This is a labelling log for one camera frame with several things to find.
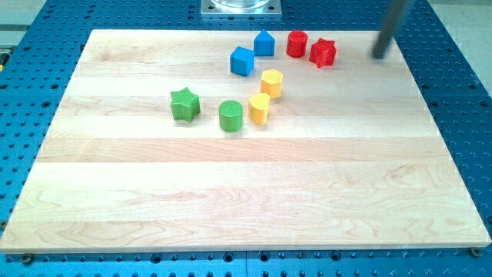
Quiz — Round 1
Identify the green cylinder block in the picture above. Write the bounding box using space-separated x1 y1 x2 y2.
219 100 243 132

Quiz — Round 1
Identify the yellow heart block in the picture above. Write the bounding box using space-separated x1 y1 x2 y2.
248 93 271 125

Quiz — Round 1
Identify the yellow hexagon block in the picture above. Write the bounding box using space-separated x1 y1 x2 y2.
260 69 284 98

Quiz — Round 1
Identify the green star block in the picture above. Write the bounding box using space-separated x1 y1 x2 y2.
171 87 201 122

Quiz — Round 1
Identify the light wooden board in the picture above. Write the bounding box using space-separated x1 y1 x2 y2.
1 29 490 254

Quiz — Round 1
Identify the blue cube block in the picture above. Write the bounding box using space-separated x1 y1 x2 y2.
230 46 254 77

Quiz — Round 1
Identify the red cylinder block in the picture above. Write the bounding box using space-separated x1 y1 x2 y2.
286 30 308 58

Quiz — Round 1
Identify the red star block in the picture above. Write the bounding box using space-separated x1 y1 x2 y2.
308 38 337 68

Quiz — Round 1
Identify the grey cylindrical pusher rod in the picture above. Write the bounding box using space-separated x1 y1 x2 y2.
371 0 412 59

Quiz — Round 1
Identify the blue perforated table plate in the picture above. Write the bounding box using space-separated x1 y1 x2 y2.
1 1 491 276

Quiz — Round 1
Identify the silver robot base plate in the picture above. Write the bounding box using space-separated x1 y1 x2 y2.
198 0 282 18

